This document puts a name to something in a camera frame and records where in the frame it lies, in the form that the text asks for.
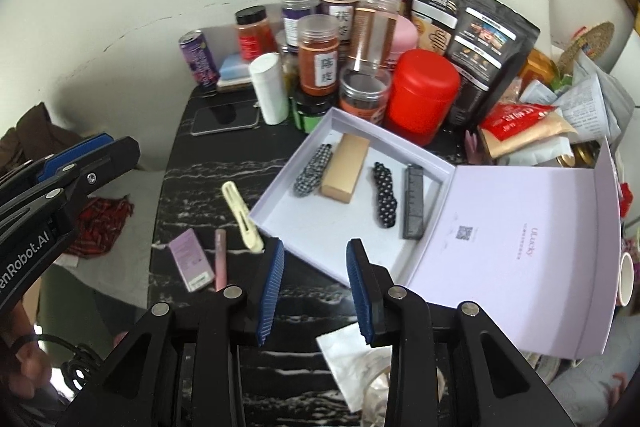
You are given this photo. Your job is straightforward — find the white tissue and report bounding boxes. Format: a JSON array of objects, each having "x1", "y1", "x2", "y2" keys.
[{"x1": 316, "y1": 324, "x2": 396, "y2": 413}]

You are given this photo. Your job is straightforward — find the pink lip gloss tube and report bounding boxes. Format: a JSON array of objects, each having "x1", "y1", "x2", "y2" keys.
[{"x1": 214, "y1": 229, "x2": 229, "y2": 292}]

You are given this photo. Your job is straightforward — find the black coiled cable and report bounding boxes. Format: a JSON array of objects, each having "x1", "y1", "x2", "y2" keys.
[{"x1": 50, "y1": 341, "x2": 107, "y2": 389}]

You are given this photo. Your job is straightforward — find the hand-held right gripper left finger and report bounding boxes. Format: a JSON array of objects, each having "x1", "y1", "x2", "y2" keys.
[{"x1": 55, "y1": 237, "x2": 286, "y2": 427}]

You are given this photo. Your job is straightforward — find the red spice jar black lid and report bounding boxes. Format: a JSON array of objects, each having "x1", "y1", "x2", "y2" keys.
[{"x1": 235, "y1": 7, "x2": 275, "y2": 62}]

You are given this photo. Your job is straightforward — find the beige notebook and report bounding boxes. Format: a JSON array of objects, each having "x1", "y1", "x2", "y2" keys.
[{"x1": 216, "y1": 77, "x2": 254, "y2": 94}]

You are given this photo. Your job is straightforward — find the purple drink can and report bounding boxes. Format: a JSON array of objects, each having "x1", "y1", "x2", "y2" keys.
[{"x1": 179, "y1": 29, "x2": 220, "y2": 88}]

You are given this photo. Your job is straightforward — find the orange powder jar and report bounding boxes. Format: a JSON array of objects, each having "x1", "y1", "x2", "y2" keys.
[{"x1": 297, "y1": 14, "x2": 342, "y2": 98}]

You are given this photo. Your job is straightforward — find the person's left hand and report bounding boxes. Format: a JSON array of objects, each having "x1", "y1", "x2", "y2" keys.
[{"x1": 0, "y1": 302, "x2": 53, "y2": 390}]

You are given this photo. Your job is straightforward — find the purple box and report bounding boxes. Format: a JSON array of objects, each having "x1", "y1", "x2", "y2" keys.
[{"x1": 168, "y1": 229, "x2": 216, "y2": 293}]

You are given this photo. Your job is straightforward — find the gold tin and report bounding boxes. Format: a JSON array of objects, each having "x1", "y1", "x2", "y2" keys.
[{"x1": 557, "y1": 147, "x2": 602, "y2": 171}]

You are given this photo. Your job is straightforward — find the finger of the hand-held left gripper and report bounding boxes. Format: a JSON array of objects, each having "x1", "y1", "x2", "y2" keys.
[
  {"x1": 0, "y1": 136, "x2": 142, "y2": 233},
  {"x1": 0, "y1": 133, "x2": 115, "y2": 202}
]

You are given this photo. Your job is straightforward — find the gold cardboard box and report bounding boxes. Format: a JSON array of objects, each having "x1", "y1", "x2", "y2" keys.
[{"x1": 320, "y1": 133, "x2": 371, "y2": 204}]

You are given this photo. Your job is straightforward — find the pink lidded container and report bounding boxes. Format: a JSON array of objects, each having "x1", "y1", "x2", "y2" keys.
[{"x1": 387, "y1": 16, "x2": 420, "y2": 65}]

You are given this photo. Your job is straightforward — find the black polka dot hair clip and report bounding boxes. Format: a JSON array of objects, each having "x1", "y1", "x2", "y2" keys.
[{"x1": 371, "y1": 161, "x2": 400, "y2": 228}]

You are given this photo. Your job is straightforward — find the clear tape rolls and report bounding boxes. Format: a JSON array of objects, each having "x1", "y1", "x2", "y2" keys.
[{"x1": 360, "y1": 347, "x2": 446, "y2": 427}]

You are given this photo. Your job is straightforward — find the white cylinder bottle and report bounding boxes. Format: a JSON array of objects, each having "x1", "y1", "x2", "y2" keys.
[{"x1": 249, "y1": 53, "x2": 290, "y2": 126}]

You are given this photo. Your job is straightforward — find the copper tinted clear jar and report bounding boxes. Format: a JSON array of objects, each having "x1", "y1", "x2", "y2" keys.
[{"x1": 350, "y1": 0, "x2": 402, "y2": 74}]

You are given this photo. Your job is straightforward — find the blue and white box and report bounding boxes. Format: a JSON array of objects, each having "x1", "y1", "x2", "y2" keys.
[{"x1": 220, "y1": 53, "x2": 253, "y2": 82}]

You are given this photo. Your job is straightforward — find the long black cosmetic box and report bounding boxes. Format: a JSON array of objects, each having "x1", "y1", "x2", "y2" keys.
[{"x1": 402, "y1": 164, "x2": 426, "y2": 241}]

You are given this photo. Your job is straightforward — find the orange packet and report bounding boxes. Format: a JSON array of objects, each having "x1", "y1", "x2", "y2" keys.
[{"x1": 520, "y1": 48, "x2": 560, "y2": 84}]

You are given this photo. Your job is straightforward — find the brown jar white label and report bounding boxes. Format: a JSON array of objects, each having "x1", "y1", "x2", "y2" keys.
[{"x1": 318, "y1": 0, "x2": 362, "y2": 58}]

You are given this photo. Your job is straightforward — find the dark blue clear-lid jar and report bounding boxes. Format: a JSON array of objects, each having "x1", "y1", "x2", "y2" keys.
[{"x1": 279, "y1": 0, "x2": 321, "y2": 54}]

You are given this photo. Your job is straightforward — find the green jar black lid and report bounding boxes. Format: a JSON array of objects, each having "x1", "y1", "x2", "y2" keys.
[{"x1": 290, "y1": 89, "x2": 334, "y2": 131}]

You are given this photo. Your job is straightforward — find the black snack pouch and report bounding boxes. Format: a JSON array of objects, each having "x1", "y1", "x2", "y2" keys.
[{"x1": 406, "y1": 0, "x2": 542, "y2": 128}]

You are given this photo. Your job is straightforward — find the crumpled paper pile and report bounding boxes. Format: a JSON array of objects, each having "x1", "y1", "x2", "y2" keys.
[{"x1": 520, "y1": 61, "x2": 628, "y2": 144}]

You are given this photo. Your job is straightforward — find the red canister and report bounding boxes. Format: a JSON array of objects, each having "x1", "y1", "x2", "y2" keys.
[{"x1": 384, "y1": 49, "x2": 461, "y2": 148}]

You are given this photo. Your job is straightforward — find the white hinged gift box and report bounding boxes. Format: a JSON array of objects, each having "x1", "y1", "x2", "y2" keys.
[{"x1": 248, "y1": 108, "x2": 628, "y2": 355}]

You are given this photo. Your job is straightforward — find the checkered fabric hair clip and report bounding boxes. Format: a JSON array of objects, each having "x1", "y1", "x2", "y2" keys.
[{"x1": 293, "y1": 143, "x2": 334, "y2": 198}]

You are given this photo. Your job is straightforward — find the white paper cup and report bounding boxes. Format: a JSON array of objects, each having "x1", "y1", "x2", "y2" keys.
[{"x1": 616, "y1": 252, "x2": 640, "y2": 308}]

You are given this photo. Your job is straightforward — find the grey cloth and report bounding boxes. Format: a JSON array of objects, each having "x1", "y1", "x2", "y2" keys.
[{"x1": 550, "y1": 342, "x2": 637, "y2": 427}]

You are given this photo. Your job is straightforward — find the brown paper packet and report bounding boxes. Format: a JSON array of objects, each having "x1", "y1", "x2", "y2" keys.
[{"x1": 482, "y1": 112, "x2": 579, "y2": 160}]

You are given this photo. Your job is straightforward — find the brown garment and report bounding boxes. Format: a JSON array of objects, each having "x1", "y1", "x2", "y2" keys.
[{"x1": 0, "y1": 103, "x2": 103, "y2": 168}]

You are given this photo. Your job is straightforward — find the smartphone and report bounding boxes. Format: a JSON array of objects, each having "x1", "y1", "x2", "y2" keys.
[{"x1": 190, "y1": 101, "x2": 260, "y2": 136}]

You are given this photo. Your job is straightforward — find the grey cushioned chair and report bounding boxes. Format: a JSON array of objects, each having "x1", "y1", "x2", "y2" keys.
[{"x1": 47, "y1": 167, "x2": 167, "y2": 305}]

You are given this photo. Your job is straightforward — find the nut jar black lid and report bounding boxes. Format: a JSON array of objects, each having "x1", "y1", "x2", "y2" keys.
[{"x1": 276, "y1": 32, "x2": 301, "y2": 96}]

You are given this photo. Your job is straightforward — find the cream hair claw clip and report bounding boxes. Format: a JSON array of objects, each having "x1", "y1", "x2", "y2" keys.
[{"x1": 221, "y1": 181, "x2": 265, "y2": 253}]

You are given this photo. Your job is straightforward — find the woven round coaster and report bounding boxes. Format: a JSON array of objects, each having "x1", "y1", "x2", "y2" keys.
[{"x1": 557, "y1": 22, "x2": 616, "y2": 74}]

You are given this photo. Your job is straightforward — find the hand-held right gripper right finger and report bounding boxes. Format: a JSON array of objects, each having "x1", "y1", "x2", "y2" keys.
[{"x1": 346, "y1": 238, "x2": 576, "y2": 427}]

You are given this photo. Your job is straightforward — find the red packet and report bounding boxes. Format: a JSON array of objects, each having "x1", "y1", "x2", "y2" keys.
[{"x1": 479, "y1": 103, "x2": 557, "y2": 138}]

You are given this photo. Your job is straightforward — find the red plaid scarf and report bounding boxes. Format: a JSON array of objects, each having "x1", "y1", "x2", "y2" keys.
[{"x1": 67, "y1": 197, "x2": 136, "y2": 260}]

